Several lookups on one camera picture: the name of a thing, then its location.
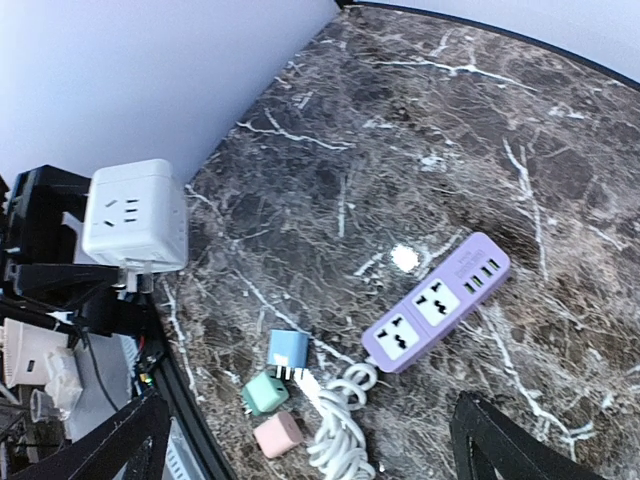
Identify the green charger plug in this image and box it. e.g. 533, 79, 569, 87
241, 371, 289, 416

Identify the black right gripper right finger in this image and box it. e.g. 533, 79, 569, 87
450, 391, 601, 480

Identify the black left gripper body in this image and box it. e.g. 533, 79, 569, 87
1, 165, 117, 335

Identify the purple power strip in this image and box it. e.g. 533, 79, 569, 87
362, 232, 511, 373

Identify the pink charger plug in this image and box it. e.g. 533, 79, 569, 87
253, 411, 303, 459

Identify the white cube power socket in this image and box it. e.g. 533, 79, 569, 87
82, 159, 188, 293

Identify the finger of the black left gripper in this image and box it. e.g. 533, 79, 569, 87
12, 262, 122, 320

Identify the white coiled power cable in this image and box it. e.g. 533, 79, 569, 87
294, 362, 379, 480

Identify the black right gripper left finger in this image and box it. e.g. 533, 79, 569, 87
9, 392, 171, 479

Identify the light blue charger plug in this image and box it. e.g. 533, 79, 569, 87
267, 329, 310, 380

